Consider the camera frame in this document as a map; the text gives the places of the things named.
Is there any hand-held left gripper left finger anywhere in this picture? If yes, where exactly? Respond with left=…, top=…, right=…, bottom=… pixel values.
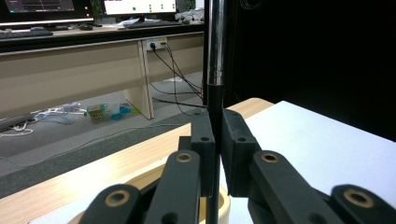
left=178, top=108, right=217, bottom=198

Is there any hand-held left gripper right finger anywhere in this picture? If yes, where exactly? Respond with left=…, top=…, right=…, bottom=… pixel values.
left=220, top=108, right=262, bottom=198

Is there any cream square cup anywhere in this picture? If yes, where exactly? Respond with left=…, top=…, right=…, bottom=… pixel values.
left=66, top=162, right=233, bottom=224

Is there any white table sheet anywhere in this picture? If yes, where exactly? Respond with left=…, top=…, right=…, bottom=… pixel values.
left=27, top=100, right=396, bottom=224

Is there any blue plastic item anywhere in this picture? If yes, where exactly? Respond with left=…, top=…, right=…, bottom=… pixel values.
left=109, top=105, right=133, bottom=122

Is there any green box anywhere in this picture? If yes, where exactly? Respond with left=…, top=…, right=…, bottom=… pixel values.
left=86, top=104, right=108, bottom=121

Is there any white power outlet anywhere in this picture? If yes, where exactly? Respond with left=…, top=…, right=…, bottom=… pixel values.
left=145, top=36, right=169, bottom=51

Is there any black curtain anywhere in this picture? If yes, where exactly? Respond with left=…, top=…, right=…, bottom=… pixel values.
left=223, top=0, right=396, bottom=143

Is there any white clutter pile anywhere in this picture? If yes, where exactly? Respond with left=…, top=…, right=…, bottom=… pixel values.
left=175, top=7, right=205, bottom=23

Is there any black keyboard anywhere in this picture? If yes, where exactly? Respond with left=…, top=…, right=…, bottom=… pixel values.
left=123, top=20, right=184, bottom=30
left=0, top=29, right=54, bottom=40

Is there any monitor with white screen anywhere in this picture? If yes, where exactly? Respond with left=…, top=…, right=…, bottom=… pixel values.
left=102, top=0, right=179, bottom=23

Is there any beige office desk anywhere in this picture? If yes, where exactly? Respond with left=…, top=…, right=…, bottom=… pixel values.
left=0, top=21, right=207, bottom=121

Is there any green plant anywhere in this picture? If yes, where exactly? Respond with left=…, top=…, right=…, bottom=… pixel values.
left=90, top=0, right=105, bottom=23

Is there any monitor with dark screen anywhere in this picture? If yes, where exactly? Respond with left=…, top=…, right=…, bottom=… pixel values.
left=0, top=0, right=95, bottom=28

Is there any black floor cable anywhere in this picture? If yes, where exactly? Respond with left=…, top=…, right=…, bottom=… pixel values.
left=151, top=96, right=207, bottom=109

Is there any black power cable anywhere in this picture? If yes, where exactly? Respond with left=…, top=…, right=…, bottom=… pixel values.
left=149, top=43, right=205, bottom=98
left=162, top=41, right=200, bottom=117

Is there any black cable coil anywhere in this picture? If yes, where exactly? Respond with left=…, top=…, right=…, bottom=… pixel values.
left=238, top=0, right=266, bottom=11

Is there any white cable tangle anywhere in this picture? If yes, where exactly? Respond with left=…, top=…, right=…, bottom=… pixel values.
left=0, top=102, right=89, bottom=138

